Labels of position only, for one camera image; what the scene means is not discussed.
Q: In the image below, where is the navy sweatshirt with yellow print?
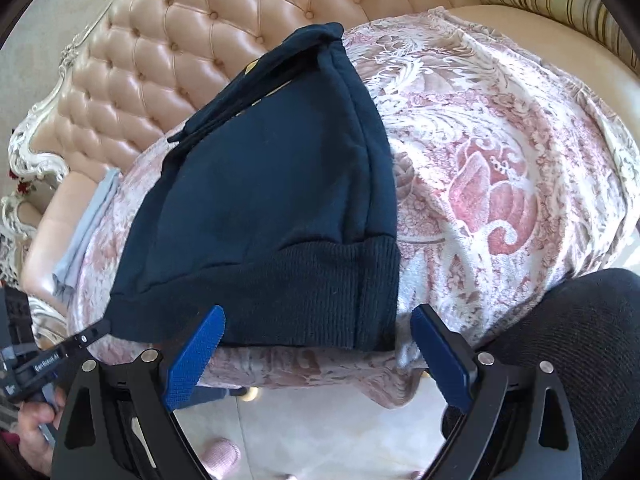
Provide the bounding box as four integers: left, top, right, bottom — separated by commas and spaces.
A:
109, 22, 402, 352

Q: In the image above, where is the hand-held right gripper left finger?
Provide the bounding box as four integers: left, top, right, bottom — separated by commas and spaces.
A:
50, 304, 227, 480

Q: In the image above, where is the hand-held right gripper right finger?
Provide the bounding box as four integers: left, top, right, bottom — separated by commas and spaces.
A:
410, 304, 583, 480

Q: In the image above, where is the beige tufted leather sofa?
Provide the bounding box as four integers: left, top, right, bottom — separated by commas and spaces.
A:
7, 0, 640, 311

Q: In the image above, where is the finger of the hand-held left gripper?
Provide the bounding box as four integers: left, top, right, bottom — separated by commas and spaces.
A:
66, 316, 112, 350

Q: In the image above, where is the person's left hand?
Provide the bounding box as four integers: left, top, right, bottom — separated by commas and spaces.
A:
17, 389, 67, 467

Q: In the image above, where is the pink floral blanket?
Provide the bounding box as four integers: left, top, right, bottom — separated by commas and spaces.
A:
65, 6, 640, 408

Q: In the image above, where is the pink slipper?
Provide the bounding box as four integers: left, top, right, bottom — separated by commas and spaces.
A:
200, 437, 242, 480

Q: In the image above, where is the light blue cloth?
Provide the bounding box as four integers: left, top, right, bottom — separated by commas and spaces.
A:
52, 167, 123, 296

